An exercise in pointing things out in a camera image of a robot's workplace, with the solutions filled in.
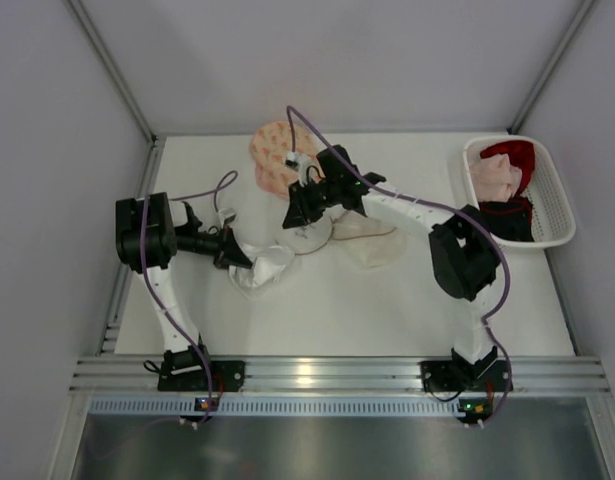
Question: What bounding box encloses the black garment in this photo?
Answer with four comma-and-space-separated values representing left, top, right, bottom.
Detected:
479, 196, 534, 242

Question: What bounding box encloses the white plastic laundry basket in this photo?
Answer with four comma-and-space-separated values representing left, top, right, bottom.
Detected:
462, 135, 576, 250

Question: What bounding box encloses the pink garment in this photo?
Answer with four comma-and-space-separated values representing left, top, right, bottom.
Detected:
470, 154, 522, 203

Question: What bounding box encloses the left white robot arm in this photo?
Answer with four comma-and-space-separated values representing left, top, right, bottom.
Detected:
115, 193, 253, 376

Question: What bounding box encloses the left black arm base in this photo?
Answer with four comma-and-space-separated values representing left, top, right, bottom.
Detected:
157, 351, 246, 393

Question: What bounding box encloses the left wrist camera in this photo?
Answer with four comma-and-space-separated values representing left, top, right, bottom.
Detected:
217, 208, 237, 227

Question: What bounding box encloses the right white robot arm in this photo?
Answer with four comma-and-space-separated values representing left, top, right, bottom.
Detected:
282, 145, 509, 368

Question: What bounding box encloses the white slotted cable duct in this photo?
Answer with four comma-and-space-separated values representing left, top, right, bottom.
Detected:
89, 396, 489, 418

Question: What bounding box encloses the pink floral laundry bag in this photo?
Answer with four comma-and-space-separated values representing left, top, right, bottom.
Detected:
249, 121, 298, 200

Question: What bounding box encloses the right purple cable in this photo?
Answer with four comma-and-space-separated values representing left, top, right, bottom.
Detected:
285, 105, 514, 426

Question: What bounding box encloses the red garment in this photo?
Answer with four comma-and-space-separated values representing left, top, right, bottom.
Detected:
480, 140, 536, 195

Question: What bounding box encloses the white bra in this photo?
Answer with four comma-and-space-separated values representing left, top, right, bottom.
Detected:
228, 244, 296, 299

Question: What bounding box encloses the aluminium mounting rail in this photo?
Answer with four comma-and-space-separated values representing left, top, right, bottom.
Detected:
69, 355, 610, 397

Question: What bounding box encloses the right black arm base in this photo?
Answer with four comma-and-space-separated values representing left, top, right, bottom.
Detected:
420, 359, 511, 394

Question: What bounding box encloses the white round mesh laundry bag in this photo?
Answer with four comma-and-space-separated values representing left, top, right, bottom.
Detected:
275, 211, 407, 269

